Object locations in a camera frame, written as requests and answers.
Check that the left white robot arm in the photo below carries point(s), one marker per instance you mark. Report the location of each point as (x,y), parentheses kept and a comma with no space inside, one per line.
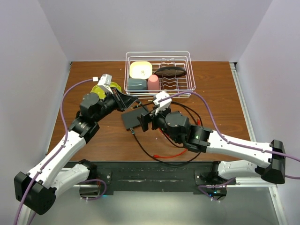
(37,188)

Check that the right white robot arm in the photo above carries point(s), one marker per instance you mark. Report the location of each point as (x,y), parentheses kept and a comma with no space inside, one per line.
(262,159)

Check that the green scalloped plate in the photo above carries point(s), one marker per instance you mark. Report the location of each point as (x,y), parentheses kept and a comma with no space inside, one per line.
(101,93)

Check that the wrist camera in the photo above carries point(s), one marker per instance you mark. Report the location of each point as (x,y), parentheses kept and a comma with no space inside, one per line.
(162,101)
(105,82)

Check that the grey-blue cup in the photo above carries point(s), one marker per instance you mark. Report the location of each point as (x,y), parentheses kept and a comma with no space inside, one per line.
(136,84)

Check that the white wire dish rack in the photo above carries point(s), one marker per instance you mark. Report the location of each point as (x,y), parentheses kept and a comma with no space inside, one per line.
(158,60)

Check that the black network switch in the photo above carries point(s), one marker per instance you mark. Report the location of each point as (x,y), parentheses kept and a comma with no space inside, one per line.
(130,120)

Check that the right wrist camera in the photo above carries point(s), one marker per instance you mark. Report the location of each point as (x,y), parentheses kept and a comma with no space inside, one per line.
(162,101)

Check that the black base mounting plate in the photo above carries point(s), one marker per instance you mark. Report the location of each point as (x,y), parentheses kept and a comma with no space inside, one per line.
(194,177)

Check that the pink plastic cup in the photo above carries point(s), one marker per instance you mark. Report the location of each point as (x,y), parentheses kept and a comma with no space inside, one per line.
(153,84)

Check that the yellow square bowl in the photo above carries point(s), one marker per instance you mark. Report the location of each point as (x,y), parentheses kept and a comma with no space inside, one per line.
(140,70)

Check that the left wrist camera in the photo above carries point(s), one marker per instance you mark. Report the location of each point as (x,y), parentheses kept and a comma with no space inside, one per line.
(105,82)

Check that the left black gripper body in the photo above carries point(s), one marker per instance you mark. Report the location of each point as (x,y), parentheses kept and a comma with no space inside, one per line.
(108,105)

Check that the dark brown oval plate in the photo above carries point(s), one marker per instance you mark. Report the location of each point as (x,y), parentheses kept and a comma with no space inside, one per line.
(170,72)

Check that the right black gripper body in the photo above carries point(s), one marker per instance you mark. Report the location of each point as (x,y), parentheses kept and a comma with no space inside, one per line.
(161,116)

